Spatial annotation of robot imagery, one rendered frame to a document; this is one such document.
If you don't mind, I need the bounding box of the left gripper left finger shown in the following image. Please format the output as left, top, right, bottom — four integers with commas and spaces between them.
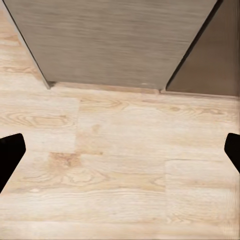
0, 133, 26, 193

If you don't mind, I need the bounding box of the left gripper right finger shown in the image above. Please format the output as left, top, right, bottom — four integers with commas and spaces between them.
224, 132, 240, 173

